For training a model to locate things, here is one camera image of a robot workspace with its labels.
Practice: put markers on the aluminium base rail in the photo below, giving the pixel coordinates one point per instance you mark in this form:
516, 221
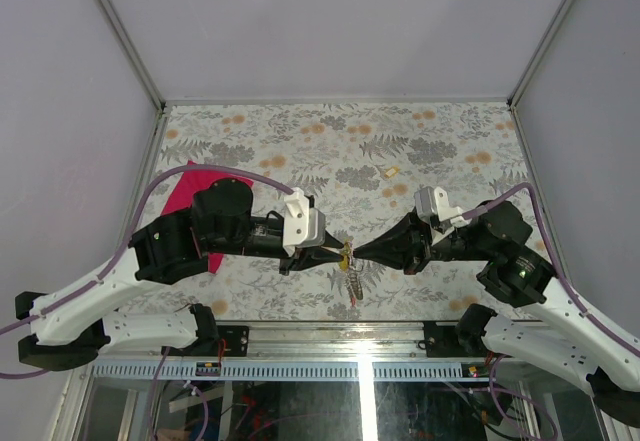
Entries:
320, 338

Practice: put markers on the small yellow tag far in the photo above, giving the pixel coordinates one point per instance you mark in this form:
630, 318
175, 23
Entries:
391, 172

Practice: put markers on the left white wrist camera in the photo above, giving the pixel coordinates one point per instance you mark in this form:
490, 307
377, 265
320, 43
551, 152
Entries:
304, 225

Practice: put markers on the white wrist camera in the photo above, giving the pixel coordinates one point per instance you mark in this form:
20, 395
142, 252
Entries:
433, 207
304, 225

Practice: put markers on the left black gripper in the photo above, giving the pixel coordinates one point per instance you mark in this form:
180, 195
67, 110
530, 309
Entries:
306, 258

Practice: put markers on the yellow key tag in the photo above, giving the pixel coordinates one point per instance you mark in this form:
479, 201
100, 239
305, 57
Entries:
346, 253

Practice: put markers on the metal spiral keyring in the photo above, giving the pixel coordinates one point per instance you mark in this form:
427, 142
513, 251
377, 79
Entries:
353, 284

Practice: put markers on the white slotted cable duct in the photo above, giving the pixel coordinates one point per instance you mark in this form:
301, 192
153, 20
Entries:
279, 371

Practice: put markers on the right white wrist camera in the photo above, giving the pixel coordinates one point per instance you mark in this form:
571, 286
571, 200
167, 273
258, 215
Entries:
433, 207

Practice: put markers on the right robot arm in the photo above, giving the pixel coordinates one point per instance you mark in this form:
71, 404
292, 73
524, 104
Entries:
592, 352

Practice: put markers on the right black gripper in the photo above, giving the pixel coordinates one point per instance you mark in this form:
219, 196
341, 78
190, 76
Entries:
407, 244

